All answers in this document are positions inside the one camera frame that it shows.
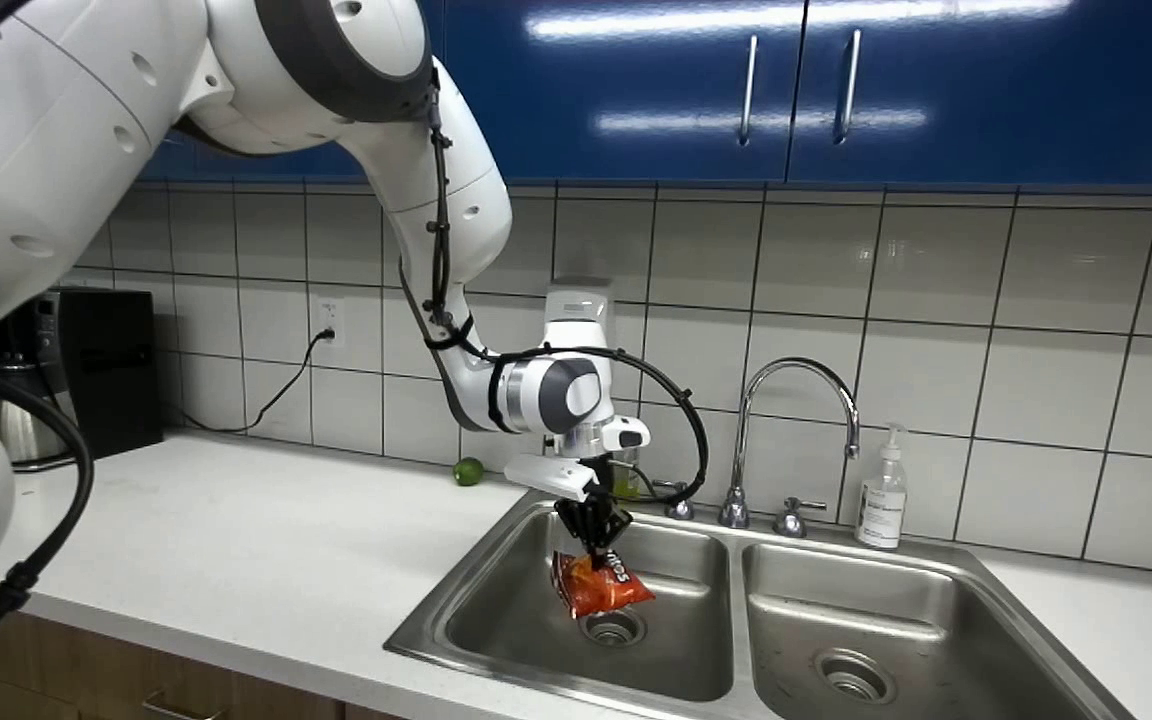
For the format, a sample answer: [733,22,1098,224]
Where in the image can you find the green dish soap bottle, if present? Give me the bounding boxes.
[613,459,644,504]

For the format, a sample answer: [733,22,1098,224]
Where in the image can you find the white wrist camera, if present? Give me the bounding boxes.
[501,411,657,504]

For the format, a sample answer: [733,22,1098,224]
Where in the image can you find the white wall outlet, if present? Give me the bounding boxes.
[314,298,344,346]

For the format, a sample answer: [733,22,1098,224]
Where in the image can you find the black coffee maker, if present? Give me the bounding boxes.
[0,288,164,454]

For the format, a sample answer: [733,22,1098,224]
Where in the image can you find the wooden lower cabinets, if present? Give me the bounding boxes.
[0,614,392,720]

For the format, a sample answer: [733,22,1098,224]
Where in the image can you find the green lime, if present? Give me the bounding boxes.
[453,454,487,489]

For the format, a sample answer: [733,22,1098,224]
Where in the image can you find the blue upper cabinets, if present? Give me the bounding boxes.
[131,0,1152,196]

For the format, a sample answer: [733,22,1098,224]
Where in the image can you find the white wall soap dispenser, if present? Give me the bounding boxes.
[543,288,609,352]

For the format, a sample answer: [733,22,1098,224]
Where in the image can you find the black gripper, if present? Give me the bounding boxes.
[555,459,634,566]

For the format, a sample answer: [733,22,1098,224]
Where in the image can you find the clear white pump bottle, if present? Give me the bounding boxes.
[855,433,907,547]

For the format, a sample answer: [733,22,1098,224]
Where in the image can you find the stainless steel double sink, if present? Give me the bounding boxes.
[387,496,1133,720]

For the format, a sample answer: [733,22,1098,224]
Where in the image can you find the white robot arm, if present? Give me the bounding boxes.
[0,0,650,551]

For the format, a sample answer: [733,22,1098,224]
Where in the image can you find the orange snack packet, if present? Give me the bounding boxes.
[554,551,651,619]

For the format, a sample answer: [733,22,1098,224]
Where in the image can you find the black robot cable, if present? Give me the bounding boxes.
[420,92,713,508]

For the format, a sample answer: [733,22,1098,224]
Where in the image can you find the chrome gooseneck faucet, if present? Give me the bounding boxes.
[716,354,861,537]

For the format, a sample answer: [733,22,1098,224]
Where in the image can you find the black power cord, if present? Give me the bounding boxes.
[171,323,342,440]

